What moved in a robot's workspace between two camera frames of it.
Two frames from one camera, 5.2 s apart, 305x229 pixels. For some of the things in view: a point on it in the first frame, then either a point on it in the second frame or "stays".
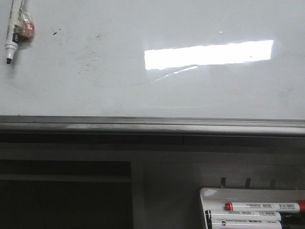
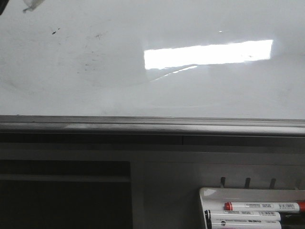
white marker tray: (215, 198) stays
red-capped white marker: (297, 207) stays
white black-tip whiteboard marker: (21, 27) → (32, 4)
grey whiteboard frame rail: (65, 125) stays
